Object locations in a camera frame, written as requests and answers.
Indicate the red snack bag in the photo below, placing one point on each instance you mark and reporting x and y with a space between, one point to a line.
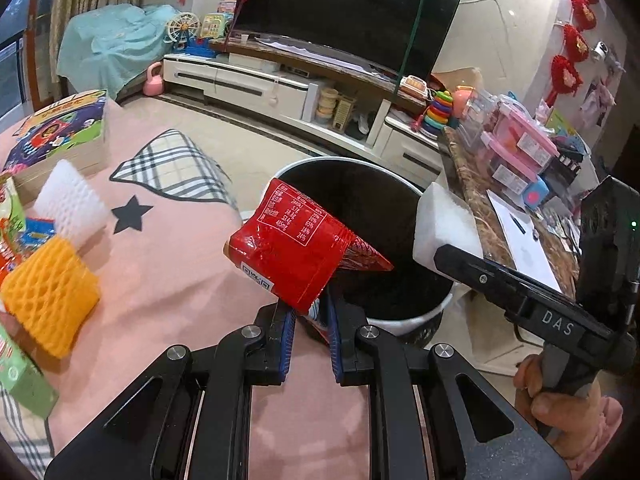
291 247

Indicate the green snack box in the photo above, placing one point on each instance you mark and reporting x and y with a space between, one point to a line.
23 380

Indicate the green apple snack bag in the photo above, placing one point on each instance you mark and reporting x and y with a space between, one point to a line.
11 209

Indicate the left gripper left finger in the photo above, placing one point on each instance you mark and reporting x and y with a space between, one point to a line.
279 329

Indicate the colourful picture book box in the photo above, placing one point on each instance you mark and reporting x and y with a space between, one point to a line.
74 129

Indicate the white trash bin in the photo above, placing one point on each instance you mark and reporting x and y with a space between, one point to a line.
380 207

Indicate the orange foam fruit net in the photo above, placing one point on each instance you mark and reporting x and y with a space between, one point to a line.
51 294

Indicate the pink blanket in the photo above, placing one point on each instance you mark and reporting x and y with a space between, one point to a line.
170 283

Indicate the black television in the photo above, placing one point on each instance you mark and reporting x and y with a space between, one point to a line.
404 36

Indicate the person's right hand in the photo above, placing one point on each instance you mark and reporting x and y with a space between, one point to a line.
586 425

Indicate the pink kettlebell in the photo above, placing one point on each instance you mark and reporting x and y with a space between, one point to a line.
154 83

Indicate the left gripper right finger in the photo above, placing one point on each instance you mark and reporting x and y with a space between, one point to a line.
349 365

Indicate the rainbow stacking ring toy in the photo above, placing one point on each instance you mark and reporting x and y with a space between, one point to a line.
438 113

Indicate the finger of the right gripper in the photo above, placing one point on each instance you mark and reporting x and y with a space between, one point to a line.
529 304

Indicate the white foam block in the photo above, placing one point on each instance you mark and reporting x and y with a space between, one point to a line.
443 218

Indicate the toy ferris wheel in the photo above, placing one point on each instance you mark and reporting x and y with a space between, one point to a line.
182 28

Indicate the pink toy boxes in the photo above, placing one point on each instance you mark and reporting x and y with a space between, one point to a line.
508 145

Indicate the teal cloth covered chair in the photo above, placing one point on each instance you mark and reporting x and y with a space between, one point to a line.
105 49

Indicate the white tv cabinet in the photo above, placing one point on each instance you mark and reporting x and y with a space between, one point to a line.
344 107

